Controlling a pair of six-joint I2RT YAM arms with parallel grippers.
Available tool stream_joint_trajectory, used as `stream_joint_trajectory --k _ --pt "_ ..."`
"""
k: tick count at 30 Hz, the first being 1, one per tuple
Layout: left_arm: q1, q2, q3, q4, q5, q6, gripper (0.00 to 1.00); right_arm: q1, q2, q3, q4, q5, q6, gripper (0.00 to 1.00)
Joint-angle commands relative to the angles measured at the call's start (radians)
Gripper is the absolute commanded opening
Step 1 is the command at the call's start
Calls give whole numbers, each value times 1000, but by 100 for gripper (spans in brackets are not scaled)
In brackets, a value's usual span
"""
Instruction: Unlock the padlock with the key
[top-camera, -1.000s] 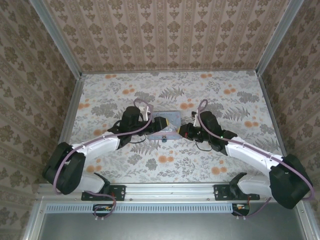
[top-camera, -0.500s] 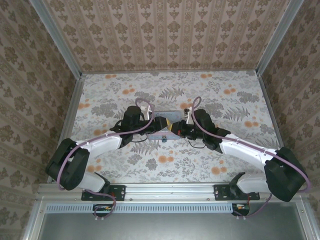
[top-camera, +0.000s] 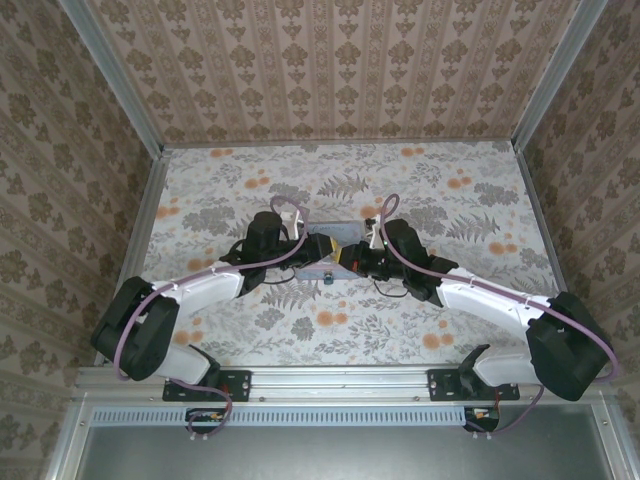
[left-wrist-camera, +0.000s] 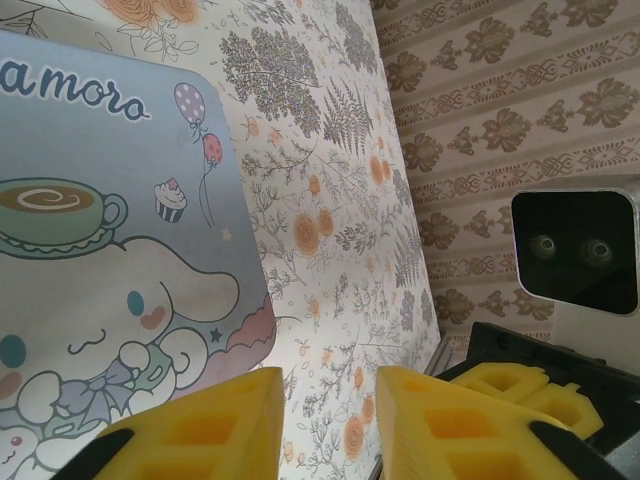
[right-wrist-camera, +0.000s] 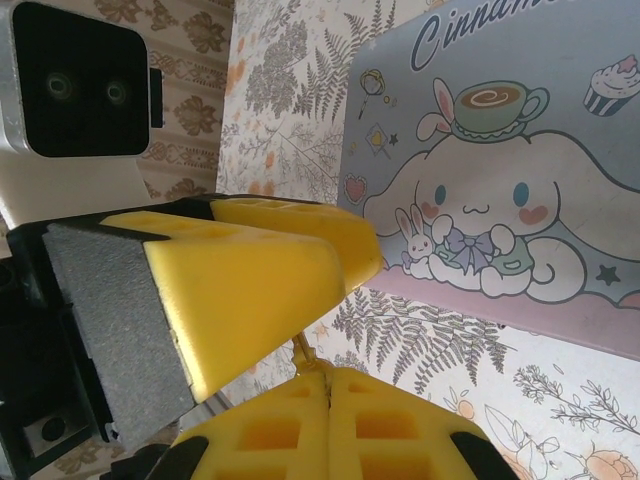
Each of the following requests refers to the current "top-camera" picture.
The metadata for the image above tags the pastel cartoon tin box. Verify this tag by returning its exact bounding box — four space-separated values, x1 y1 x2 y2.
294 219 370 284

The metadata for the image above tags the aluminium mounting beam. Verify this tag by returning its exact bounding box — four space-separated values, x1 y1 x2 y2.
74 364 616 406

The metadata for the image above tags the black controller board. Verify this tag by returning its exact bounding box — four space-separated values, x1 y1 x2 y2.
463 405 501 432
185 407 227 434

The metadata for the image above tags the grey metal sheet panel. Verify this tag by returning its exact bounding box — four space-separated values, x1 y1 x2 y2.
47 394 632 480

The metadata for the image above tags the thin black cable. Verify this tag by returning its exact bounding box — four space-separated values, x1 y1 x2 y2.
373 278 407 297
252 267 301 287

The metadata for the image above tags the aluminium frame side rail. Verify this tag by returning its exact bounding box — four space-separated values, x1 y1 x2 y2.
513 142 589 364
97 148 172 369

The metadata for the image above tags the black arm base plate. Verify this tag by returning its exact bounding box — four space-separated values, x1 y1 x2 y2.
427 368 521 403
162 368 251 403

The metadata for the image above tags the grey slotted cable duct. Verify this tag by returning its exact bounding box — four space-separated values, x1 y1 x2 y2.
92 405 501 427

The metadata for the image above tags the aluminium frame post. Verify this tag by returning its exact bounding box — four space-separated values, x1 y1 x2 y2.
513 0 610 150
62 0 166 152

